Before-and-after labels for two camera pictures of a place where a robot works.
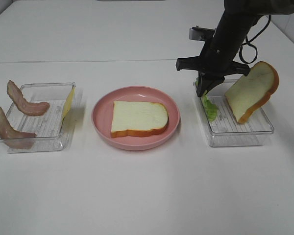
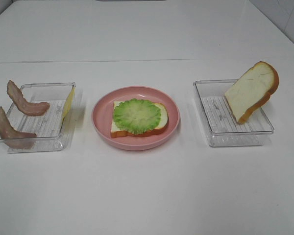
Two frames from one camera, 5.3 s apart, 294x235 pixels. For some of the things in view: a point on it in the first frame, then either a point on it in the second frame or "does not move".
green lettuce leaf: (211, 110) -> (136, 116)
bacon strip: (12, 138) does not move
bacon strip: (36, 108) does not move
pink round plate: (102, 117) does not move
